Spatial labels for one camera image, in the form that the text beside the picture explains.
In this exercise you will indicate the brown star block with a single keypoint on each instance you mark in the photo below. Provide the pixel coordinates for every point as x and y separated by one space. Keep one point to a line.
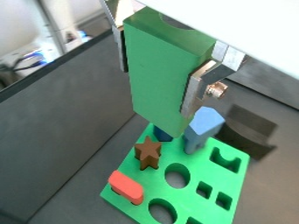
147 153

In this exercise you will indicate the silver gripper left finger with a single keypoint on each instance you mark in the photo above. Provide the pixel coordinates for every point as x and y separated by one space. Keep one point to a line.
118 11

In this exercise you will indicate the red rounded block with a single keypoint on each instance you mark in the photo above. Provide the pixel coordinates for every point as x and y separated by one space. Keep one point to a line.
126 187

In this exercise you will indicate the green shape sorter board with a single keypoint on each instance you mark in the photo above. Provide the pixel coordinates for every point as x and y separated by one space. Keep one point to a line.
197 186

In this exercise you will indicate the dark blue hexagonal block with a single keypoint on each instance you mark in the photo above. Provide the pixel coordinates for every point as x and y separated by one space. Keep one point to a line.
162 136

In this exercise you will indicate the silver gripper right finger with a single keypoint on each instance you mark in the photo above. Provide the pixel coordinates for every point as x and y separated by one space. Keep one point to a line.
205 79

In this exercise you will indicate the green arch block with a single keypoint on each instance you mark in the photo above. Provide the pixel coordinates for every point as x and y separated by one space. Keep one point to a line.
163 54

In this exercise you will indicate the light blue pentagon block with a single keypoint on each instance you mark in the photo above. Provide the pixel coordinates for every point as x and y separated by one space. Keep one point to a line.
205 126

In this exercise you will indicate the black curved holder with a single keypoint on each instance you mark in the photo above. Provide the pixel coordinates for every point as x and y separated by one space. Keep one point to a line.
246 131

